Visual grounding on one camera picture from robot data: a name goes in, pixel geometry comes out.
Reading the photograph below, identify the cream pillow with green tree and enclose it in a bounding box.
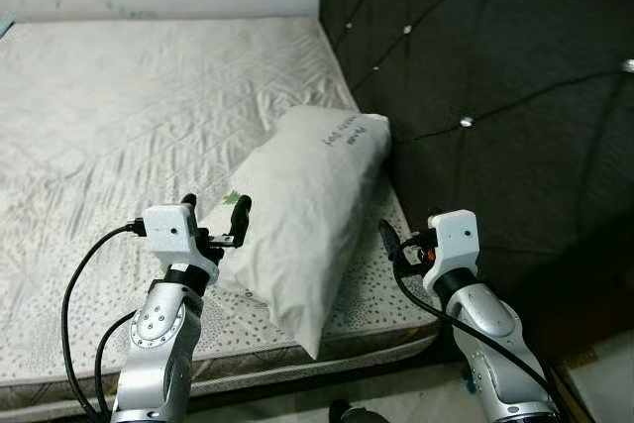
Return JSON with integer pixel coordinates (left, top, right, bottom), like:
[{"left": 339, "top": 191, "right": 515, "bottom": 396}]
[{"left": 213, "top": 106, "right": 392, "bottom": 360}]

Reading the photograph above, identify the grey quilted mattress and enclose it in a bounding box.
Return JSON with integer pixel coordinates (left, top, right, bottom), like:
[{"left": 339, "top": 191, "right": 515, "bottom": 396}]
[{"left": 0, "top": 15, "right": 442, "bottom": 414}]

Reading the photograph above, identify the dark tufted headboard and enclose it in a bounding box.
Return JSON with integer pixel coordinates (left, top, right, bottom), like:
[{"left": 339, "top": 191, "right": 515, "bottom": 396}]
[{"left": 319, "top": 0, "right": 634, "bottom": 345}]

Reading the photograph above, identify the silver right robot leg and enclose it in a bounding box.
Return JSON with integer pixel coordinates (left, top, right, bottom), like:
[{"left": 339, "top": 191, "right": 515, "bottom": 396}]
[{"left": 327, "top": 401, "right": 392, "bottom": 423}]

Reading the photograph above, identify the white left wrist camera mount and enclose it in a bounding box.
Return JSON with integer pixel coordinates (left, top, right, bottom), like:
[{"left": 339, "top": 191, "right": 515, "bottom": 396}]
[{"left": 142, "top": 203, "right": 221, "bottom": 280}]

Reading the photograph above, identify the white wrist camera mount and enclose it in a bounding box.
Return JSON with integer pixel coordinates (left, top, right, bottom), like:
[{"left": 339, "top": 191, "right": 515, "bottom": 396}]
[
  {"left": 426, "top": 210, "right": 481, "bottom": 295},
  {"left": 142, "top": 203, "right": 221, "bottom": 280}
]

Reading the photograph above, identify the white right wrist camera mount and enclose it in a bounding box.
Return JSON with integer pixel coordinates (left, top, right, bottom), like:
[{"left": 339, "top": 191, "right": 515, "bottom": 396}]
[{"left": 426, "top": 210, "right": 481, "bottom": 295}]

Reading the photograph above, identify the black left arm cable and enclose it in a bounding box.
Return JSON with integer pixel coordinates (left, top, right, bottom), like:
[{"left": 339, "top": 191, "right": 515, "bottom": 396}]
[{"left": 61, "top": 220, "right": 150, "bottom": 419}]

